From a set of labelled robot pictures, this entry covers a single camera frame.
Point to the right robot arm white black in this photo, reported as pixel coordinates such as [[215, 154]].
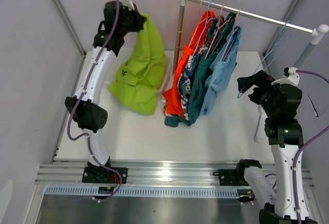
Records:
[[279, 99]]

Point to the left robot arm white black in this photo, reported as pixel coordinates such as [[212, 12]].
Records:
[[86, 117]]

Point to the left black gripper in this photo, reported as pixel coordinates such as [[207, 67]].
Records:
[[139, 20]]

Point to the teal green shorts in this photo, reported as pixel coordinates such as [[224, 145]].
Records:
[[203, 71]]

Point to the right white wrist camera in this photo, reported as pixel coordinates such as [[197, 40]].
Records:
[[290, 76]]

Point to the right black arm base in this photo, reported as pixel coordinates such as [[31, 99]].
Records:
[[235, 177]]

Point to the blue hanger for patterned shorts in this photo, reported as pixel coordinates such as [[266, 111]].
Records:
[[203, 23]]

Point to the orange shorts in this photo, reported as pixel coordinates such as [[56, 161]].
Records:
[[173, 96]]

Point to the light blue shorts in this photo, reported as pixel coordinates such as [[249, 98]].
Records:
[[221, 71]]

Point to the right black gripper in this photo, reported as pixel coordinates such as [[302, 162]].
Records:
[[260, 79]]

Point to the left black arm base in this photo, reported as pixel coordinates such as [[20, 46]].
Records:
[[98, 174]]

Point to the patterned navy white shorts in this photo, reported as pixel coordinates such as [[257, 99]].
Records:
[[186, 79]]

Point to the lime green shorts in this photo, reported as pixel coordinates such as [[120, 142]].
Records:
[[138, 80]]

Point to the aluminium mounting rail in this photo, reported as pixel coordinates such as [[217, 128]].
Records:
[[140, 173]]

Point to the silver clothes rack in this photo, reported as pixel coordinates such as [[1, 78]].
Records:
[[315, 34]]

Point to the slotted grey cable duct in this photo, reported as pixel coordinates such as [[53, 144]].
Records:
[[138, 191]]

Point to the white plastic basket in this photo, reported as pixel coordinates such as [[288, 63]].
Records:
[[123, 56]]

